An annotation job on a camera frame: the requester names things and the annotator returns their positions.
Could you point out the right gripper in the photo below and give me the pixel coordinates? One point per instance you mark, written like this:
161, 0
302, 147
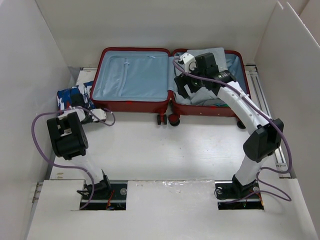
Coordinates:
181, 81

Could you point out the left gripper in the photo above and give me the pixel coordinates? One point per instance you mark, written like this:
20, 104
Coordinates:
91, 120

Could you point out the blue white patterned garment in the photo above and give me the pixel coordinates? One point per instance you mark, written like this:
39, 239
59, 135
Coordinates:
65, 97

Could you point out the red suitcase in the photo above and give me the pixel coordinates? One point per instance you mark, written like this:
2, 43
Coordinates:
133, 79

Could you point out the teal shorts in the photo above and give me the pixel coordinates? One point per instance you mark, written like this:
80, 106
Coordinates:
214, 102

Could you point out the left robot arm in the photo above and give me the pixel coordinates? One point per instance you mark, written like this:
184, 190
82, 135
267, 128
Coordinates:
69, 141

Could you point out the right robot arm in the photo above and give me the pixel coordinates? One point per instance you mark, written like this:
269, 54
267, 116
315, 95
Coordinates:
265, 134

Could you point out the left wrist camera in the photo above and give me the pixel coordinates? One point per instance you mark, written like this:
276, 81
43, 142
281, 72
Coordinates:
99, 115

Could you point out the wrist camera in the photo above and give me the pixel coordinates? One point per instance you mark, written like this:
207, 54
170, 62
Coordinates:
99, 115
188, 62

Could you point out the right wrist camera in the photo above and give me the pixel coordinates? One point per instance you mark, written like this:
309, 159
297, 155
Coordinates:
188, 62

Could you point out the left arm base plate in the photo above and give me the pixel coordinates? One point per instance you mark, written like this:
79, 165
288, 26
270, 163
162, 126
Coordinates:
114, 200

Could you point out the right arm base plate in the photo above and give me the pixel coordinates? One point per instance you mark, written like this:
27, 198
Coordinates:
228, 199

